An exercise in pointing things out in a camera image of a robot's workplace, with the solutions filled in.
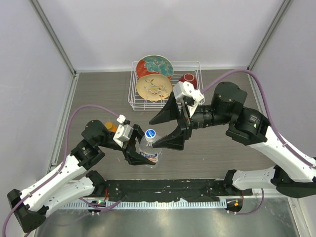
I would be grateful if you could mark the beige bird plate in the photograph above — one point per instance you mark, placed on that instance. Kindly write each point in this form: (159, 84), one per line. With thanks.
(154, 87)

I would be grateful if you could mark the red bowl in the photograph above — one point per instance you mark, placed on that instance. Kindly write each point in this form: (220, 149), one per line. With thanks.
(189, 78)

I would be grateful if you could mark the white slotted cable duct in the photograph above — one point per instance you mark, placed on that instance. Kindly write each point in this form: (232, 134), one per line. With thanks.
(181, 204)

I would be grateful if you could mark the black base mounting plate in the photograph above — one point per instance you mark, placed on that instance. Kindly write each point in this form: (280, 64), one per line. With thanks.
(191, 190)

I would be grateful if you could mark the white bottle cap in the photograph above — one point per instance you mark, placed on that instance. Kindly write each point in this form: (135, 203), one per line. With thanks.
(150, 134)

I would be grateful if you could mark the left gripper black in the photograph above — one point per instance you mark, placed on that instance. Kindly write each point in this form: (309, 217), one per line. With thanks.
(130, 151)

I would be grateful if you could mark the orange juice bottle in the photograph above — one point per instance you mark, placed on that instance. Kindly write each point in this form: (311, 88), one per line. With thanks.
(111, 126)

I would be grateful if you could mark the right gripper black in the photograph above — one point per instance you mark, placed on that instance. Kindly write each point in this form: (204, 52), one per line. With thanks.
(170, 111)

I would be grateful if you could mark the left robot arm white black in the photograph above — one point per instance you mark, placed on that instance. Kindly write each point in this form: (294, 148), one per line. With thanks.
(74, 177)

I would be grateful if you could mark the white wire dish rack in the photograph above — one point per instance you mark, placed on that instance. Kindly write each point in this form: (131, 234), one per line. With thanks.
(138, 103)

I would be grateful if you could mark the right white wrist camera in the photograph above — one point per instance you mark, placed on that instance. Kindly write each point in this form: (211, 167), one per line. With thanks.
(188, 97)

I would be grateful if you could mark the clear plastic water bottle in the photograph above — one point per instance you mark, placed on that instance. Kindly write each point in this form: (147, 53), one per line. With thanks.
(146, 149)

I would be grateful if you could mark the red teal floral plate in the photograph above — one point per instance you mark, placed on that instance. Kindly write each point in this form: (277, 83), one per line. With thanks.
(154, 64)

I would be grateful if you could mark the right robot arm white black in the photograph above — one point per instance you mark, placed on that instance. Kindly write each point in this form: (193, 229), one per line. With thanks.
(289, 176)

